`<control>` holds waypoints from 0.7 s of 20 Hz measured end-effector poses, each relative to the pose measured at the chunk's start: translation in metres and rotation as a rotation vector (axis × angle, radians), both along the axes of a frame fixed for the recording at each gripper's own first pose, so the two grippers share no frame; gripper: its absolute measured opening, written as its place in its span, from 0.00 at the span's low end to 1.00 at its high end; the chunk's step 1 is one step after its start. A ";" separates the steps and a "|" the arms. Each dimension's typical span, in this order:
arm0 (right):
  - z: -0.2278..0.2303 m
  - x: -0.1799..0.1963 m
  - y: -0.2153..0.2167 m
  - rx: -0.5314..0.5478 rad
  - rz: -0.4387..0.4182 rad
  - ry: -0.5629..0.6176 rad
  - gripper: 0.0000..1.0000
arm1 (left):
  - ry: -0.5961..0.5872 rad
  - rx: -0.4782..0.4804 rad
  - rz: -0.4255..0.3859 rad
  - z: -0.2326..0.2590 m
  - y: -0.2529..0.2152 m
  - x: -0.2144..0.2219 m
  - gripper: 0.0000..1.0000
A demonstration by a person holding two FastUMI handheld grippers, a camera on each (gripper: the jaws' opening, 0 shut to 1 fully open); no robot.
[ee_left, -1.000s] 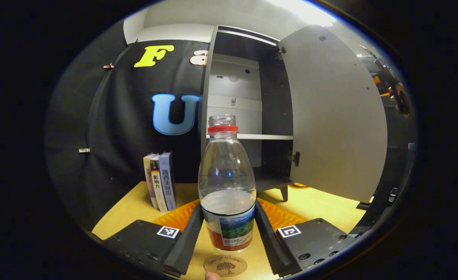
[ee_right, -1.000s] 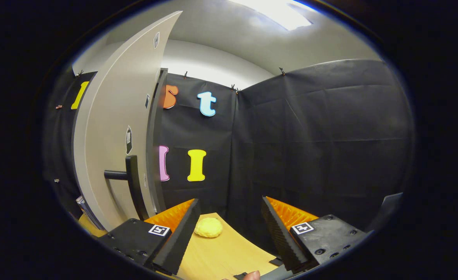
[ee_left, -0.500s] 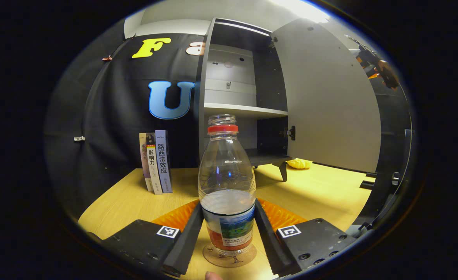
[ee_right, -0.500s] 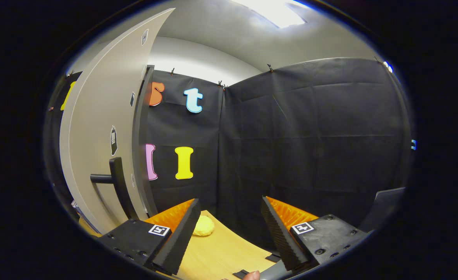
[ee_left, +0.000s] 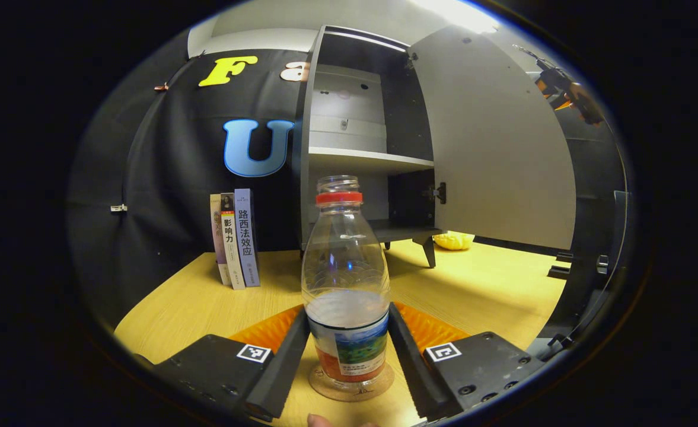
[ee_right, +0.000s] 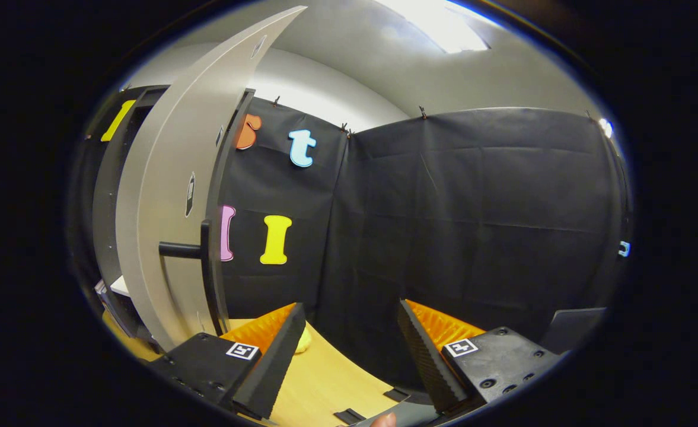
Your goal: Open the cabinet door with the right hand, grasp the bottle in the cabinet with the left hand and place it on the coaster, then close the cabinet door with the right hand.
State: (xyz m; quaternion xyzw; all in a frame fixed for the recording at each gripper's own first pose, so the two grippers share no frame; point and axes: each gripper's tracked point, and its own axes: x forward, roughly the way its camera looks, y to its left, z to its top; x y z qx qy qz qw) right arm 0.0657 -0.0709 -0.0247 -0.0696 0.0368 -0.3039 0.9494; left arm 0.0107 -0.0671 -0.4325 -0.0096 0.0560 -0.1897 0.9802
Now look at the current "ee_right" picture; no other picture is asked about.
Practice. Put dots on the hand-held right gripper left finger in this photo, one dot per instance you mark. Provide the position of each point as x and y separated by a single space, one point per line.
274 362

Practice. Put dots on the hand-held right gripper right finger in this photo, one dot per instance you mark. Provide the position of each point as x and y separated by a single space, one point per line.
429 362

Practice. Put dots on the beige cabinet door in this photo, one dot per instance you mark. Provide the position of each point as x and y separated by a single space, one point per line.
159 178

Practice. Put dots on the white cabinet shelf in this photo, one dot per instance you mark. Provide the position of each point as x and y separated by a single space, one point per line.
120 286

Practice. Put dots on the dark grey cabinet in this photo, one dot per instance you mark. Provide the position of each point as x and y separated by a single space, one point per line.
104 196

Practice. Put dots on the yellow lumpy sponge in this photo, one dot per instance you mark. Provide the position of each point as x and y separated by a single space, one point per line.
303 341

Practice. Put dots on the black table clamp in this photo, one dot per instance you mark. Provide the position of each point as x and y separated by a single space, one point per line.
396 394
348 416

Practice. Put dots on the grey flat panel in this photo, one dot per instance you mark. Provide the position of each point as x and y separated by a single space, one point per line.
574 329

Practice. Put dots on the black backdrop cloth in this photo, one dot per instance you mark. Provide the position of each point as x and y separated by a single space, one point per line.
473 207

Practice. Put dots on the small ceiling light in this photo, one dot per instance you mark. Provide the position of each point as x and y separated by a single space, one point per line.
605 127

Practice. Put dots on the long ceiling light panel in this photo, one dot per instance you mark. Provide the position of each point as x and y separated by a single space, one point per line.
443 24

